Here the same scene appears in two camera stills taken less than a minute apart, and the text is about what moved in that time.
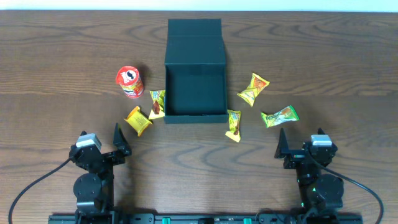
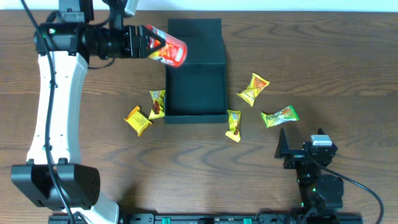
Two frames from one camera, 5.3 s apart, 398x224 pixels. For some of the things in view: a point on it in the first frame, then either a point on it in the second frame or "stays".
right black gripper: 295,157 stays
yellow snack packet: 138,121 stays
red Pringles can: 129,78 -> 175,51
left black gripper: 124,151 -> 136,51
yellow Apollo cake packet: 234,121 stays
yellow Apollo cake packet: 158,99 stays
